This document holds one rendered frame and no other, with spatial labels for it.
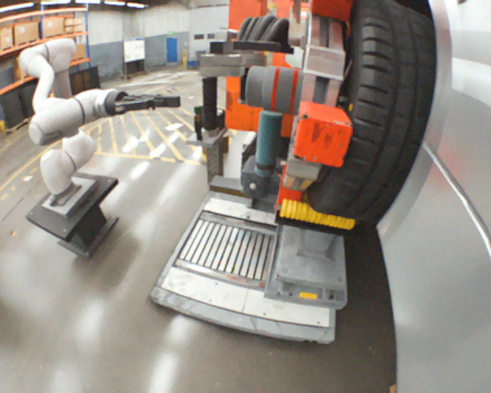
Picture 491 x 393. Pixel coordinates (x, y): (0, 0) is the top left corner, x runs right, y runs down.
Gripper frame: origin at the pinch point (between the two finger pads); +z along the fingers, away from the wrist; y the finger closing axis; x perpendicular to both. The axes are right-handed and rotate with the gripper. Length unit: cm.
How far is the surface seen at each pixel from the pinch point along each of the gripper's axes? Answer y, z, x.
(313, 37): 6.3, 33.3, 16.7
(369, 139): 15.9, 43.7, 2.9
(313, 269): -3, 52, -61
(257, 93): -10.6, 21.3, 1.3
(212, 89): 1.4, 13.1, 3.8
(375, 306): 1, 96, -83
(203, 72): 2.5, 11.6, 7.9
